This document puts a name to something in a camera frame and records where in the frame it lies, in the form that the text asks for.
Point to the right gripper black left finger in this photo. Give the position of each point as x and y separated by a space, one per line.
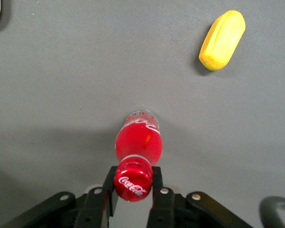
95 206

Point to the yellow oblong sponge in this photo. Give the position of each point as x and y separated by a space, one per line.
223 40

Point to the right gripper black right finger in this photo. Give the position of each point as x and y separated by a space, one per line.
162 206

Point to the red coke bottle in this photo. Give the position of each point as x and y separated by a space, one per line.
137 145

